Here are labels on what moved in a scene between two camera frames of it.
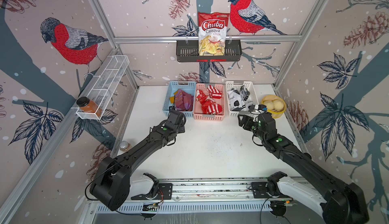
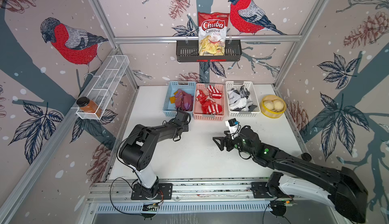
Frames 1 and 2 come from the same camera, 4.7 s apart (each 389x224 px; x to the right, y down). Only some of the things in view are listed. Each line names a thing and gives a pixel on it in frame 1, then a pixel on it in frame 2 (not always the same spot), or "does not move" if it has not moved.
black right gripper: [249, 120] to [222, 140]
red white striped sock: [214, 92] does not move
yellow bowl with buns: [274, 104] does not move
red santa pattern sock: [211, 108] does not move
